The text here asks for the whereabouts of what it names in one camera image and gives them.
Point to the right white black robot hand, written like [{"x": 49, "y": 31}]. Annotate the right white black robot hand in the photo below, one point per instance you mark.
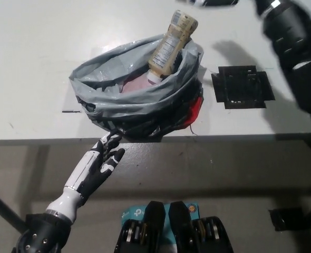
[{"x": 213, "y": 2}]

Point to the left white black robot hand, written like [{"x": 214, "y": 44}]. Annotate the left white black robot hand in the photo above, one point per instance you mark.
[{"x": 92, "y": 171}]

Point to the beige protein shake bottle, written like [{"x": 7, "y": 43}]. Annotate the beige protein shake bottle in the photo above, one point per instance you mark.
[{"x": 168, "y": 47}]

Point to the grey plastic bag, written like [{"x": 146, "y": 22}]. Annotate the grey plastic bag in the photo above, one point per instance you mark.
[{"x": 134, "y": 101}]

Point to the black tape square marker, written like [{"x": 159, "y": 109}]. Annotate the black tape square marker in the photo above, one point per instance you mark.
[{"x": 239, "y": 87}]

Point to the black table leg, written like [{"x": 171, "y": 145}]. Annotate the black table leg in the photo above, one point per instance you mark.
[{"x": 2, "y": 205}]

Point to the pink flat item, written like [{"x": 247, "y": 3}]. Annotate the pink flat item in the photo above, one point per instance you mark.
[{"x": 137, "y": 84}]

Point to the red fabric piece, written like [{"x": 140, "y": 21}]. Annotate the red fabric piece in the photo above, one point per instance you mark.
[{"x": 195, "y": 110}]

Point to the black table foot plate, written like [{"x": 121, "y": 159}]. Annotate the black table foot plate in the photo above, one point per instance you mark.
[{"x": 287, "y": 220}]

